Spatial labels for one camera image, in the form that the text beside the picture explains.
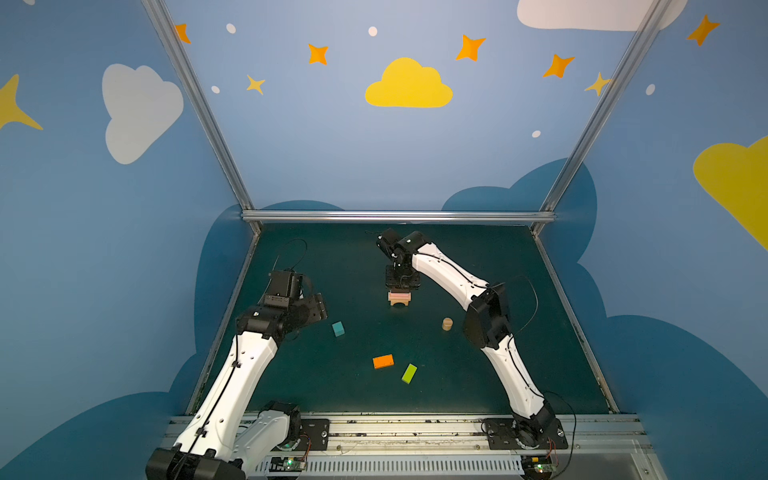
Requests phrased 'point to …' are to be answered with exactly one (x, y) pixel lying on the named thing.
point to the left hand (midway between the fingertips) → (319, 307)
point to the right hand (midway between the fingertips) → (397, 284)
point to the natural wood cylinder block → (447, 324)
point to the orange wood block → (383, 361)
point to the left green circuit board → (287, 464)
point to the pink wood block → (399, 295)
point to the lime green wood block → (409, 373)
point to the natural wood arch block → (399, 300)
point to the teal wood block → (338, 329)
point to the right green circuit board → (538, 467)
